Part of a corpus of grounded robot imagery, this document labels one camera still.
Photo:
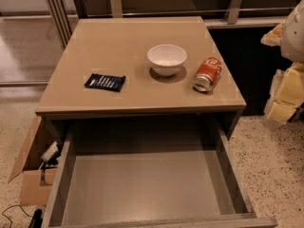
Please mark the brown cardboard box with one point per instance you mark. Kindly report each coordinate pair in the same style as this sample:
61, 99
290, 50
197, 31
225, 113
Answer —
36, 183

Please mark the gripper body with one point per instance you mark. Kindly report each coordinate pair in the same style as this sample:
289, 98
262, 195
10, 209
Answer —
294, 37

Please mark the orange soda can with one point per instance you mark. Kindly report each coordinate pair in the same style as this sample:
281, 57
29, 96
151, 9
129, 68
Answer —
207, 75

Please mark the grey metal shelf frame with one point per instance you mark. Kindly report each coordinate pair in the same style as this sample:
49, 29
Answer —
219, 14

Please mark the beige cabinet with top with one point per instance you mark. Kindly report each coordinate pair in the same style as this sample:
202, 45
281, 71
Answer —
118, 47

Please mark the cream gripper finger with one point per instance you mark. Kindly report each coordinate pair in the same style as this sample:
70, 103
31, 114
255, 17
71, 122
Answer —
277, 112

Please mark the white bottle in box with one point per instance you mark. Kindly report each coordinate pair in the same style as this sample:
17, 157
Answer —
50, 153

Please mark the white ceramic bowl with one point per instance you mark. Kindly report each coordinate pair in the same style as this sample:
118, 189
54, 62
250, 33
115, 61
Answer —
166, 60

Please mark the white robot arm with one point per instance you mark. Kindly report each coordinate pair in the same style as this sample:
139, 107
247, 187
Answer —
289, 35

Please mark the black device on floor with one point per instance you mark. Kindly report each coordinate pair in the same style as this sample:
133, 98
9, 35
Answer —
36, 219

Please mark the open grey top drawer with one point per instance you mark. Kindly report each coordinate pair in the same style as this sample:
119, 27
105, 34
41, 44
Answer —
149, 172

